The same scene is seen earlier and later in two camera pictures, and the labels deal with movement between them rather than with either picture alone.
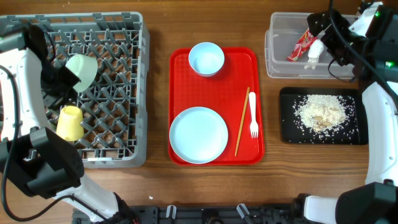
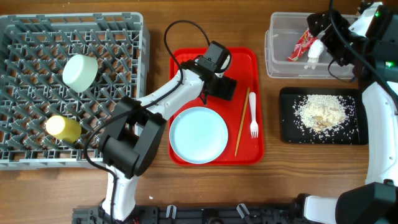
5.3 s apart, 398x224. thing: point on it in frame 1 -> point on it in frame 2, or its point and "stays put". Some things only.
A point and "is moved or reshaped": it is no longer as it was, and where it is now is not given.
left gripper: x=55 y=100 -> x=227 y=90
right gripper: x=329 y=40 stays put
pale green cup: x=85 y=68 stays put
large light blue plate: x=198 y=135 stays put
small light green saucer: x=206 y=59 -> x=226 y=63
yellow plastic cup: x=70 y=126 is moved or reshaped
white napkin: x=316 y=48 stays put
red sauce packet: x=301 y=46 stays put
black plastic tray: x=321 y=116 stays put
